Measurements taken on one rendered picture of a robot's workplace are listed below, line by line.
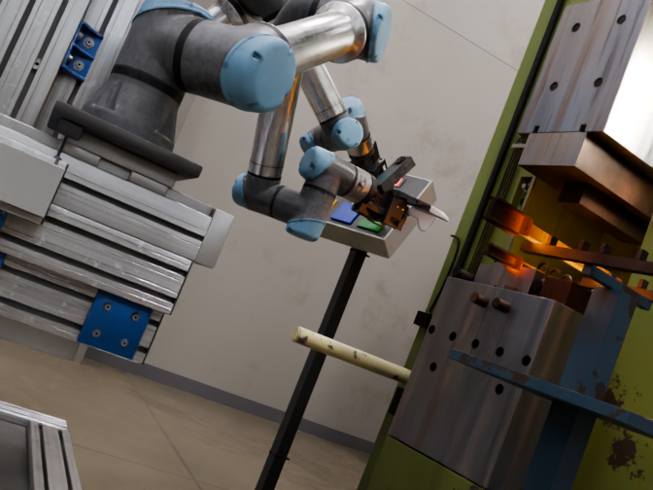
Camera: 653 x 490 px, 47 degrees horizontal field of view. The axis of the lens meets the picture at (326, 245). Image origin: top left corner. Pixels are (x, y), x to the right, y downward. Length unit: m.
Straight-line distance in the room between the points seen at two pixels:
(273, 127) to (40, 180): 0.68
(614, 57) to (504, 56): 3.51
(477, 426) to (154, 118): 1.05
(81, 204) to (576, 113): 1.35
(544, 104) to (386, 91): 2.97
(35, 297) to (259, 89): 0.45
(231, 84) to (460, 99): 4.28
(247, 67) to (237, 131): 3.57
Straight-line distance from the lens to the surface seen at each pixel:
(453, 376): 1.93
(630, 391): 1.86
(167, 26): 1.21
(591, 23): 2.25
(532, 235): 1.49
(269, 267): 4.74
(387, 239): 2.19
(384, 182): 1.69
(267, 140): 1.61
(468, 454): 1.83
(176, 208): 1.18
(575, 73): 2.18
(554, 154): 2.07
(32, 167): 1.04
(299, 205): 1.59
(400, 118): 5.11
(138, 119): 1.17
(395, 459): 2.01
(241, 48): 1.14
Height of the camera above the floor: 0.66
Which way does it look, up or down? 6 degrees up
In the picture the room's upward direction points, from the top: 22 degrees clockwise
